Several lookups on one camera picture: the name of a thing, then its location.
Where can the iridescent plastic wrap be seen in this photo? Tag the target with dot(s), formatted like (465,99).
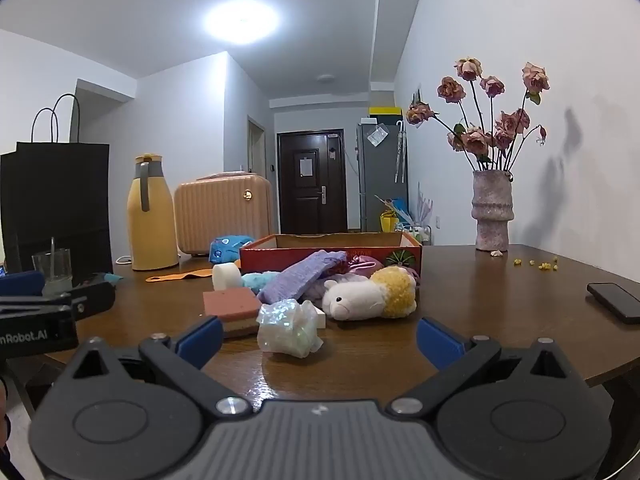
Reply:
(287,327)

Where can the blue printed bag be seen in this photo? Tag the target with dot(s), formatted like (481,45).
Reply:
(227,247)

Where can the pink ceramic vase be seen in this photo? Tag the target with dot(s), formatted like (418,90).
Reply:
(492,210)

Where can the black smartphone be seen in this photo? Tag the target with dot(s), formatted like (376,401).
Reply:
(615,300)

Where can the white round sponge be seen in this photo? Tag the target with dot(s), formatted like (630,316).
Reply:
(225,276)

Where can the black paper bag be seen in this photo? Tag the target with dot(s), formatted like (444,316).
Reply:
(55,200)

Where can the peach ribbed suitcase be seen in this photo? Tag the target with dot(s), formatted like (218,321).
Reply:
(220,215)

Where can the dark brown entrance door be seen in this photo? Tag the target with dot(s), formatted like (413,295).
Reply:
(310,200)

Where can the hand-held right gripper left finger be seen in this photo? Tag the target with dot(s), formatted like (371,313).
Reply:
(200,341)

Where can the yellow box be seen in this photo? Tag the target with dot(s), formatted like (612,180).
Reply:
(385,111)

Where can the wall picture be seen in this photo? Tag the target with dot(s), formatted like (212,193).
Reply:
(416,100)

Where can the small white block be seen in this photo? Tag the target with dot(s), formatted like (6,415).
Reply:
(320,317)

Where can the clear drinking glass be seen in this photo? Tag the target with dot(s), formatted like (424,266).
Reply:
(52,265)

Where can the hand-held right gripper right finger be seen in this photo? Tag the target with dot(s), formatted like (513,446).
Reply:
(440,342)

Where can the lilac wrapping paper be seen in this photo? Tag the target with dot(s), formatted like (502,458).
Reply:
(424,207)

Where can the light interior door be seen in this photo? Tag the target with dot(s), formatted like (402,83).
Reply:
(256,150)

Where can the round ceiling light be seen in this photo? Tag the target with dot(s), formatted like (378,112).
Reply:
(240,22)

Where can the white and yellow plush sheep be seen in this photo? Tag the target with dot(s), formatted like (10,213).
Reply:
(360,300)

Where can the hanging folded umbrella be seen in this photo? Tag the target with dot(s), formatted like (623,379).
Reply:
(400,155)

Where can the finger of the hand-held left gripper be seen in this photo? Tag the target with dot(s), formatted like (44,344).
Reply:
(95,297)
(22,282)

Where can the grey refrigerator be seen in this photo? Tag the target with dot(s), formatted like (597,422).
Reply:
(380,180)

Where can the dried pink roses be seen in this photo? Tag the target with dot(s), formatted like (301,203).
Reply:
(475,140)

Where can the red cardboard box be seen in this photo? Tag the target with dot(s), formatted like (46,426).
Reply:
(360,252)

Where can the light blue plush toy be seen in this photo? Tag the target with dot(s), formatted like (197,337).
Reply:
(257,280)

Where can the teal wrapper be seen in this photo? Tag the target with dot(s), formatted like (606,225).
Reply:
(112,278)

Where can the yellow bag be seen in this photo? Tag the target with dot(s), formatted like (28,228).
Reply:
(388,222)

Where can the clear plastic bag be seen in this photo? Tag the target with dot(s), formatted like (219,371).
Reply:
(377,135)

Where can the yellow thermos jug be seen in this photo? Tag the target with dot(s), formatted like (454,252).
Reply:
(152,220)

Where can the pink layered sponge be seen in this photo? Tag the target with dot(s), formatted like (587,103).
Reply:
(230,305)

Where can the scattered yellow petal bits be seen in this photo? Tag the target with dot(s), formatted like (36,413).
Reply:
(543,266)

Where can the purple cloth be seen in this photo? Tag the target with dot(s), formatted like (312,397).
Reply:
(300,277)

